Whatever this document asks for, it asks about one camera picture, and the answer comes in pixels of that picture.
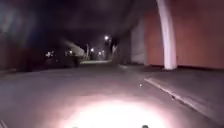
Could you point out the street lamp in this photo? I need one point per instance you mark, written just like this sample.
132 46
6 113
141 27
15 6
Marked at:
106 38

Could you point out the grey asphalt road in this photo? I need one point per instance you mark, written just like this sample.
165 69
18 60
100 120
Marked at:
83 90

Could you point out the dark parked vehicle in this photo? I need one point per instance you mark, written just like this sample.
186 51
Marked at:
61 58

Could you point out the white pole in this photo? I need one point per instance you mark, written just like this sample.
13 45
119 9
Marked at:
168 36

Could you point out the robot's own part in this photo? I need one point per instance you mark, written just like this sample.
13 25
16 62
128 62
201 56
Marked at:
145 126

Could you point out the grey pavement with kerb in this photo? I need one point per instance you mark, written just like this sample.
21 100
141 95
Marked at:
190 85

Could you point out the pale corrugated wall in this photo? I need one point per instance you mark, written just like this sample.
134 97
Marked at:
137 43

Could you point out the red wall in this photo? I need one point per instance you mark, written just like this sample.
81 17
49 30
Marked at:
196 33

